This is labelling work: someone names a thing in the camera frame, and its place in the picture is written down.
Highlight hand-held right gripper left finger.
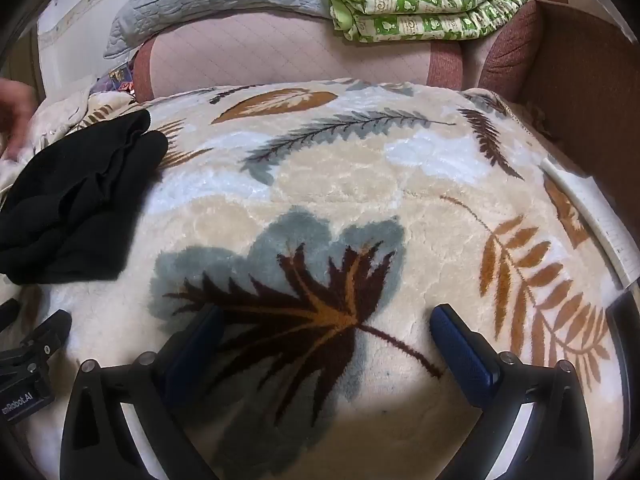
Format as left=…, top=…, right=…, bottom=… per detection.
left=60, top=305, right=226, bottom=480

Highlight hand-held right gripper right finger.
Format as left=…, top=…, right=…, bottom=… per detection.
left=425, top=302, right=594, bottom=480

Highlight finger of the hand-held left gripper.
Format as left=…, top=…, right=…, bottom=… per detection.
left=21, top=309, right=74, bottom=367
left=0, top=298, right=20, bottom=334

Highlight black pants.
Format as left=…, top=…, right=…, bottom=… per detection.
left=0, top=109, right=169, bottom=285

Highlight leaf print plush blanket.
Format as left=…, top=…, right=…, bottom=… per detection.
left=0, top=77, right=632, bottom=480

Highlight beige crumpled cloth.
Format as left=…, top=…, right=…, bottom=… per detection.
left=0, top=94, right=132, bottom=198

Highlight colourful printed cloth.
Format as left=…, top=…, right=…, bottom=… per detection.
left=91, top=61, right=137, bottom=96

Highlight brown wooden board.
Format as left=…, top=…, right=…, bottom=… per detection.
left=519, top=0, right=640, bottom=183

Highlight pink headboard cushion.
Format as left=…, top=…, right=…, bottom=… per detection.
left=134, top=0, right=544, bottom=104

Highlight green patterned folded quilt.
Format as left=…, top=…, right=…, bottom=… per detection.
left=307, top=0, right=529, bottom=44

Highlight grey quilted blanket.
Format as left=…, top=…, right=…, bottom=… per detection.
left=104, top=0, right=334, bottom=60

